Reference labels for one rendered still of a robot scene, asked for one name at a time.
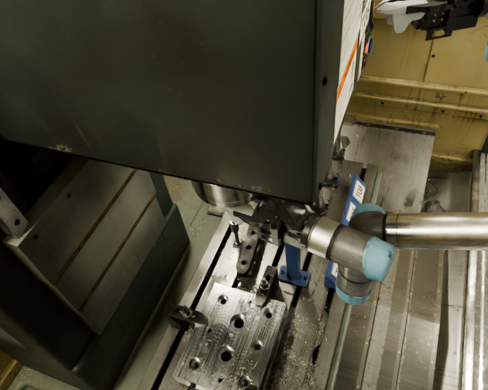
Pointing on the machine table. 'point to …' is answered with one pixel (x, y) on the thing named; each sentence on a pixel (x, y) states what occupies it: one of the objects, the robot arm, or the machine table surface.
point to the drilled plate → (228, 326)
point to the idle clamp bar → (246, 268)
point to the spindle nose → (222, 196)
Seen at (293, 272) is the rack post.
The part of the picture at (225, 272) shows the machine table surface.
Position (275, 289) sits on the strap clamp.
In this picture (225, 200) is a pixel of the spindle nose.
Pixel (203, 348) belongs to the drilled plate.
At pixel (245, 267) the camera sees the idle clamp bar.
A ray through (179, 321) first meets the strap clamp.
